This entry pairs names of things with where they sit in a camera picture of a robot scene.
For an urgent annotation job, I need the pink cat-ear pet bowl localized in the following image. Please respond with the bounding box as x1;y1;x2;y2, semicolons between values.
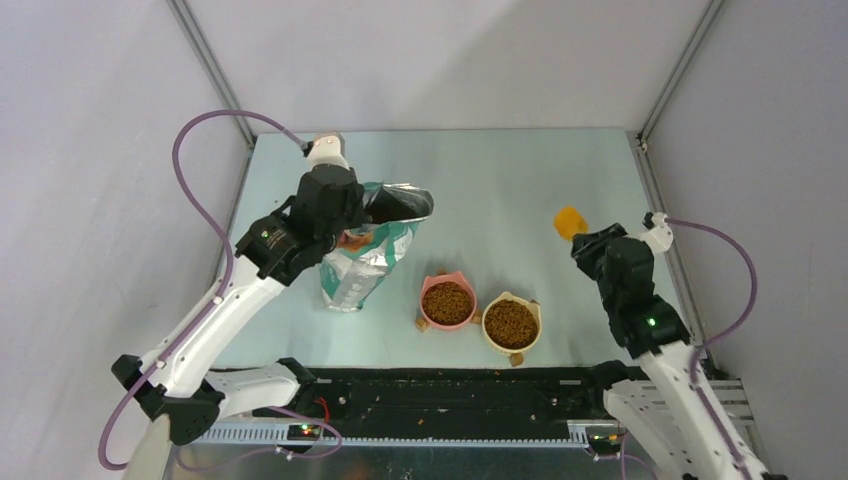
415;268;482;332

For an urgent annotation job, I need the yellow cat-ear pet bowl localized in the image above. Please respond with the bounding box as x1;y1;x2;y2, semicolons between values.
480;292;542;367

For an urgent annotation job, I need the aluminium frame rail base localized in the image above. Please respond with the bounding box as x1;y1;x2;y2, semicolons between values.
150;377;770;480

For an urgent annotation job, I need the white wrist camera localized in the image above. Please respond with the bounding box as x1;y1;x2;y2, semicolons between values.
304;132;350;170
638;212;674;255

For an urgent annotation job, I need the corner aluminium post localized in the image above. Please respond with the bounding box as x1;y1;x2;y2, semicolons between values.
165;0;241;110
637;0;727;144

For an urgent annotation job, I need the kibble in yellow bowl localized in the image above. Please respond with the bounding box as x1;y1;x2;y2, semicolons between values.
484;300;539;350

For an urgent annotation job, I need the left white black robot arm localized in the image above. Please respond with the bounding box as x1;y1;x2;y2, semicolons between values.
112;164;365;446

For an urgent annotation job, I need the kibble in pink bowl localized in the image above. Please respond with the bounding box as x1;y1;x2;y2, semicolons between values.
421;282;474;326

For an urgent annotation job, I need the orange plastic food scoop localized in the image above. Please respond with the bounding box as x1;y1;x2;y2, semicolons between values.
553;206;589;242

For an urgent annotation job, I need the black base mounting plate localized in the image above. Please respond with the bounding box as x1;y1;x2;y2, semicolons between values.
285;367;611;441

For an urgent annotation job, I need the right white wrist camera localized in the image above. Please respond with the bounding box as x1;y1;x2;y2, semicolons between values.
638;212;674;255

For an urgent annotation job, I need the left corner aluminium post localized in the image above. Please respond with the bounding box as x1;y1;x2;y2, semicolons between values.
165;0;241;110

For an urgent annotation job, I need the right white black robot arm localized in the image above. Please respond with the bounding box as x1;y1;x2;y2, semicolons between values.
565;212;775;479

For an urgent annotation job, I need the green dog food bag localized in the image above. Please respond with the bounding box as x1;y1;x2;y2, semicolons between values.
319;182;434;313

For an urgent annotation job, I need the right corner aluminium post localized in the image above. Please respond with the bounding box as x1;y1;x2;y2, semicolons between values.
637;0;727;144

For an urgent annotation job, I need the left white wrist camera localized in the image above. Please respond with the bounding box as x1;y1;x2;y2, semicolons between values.
304;132;350;170

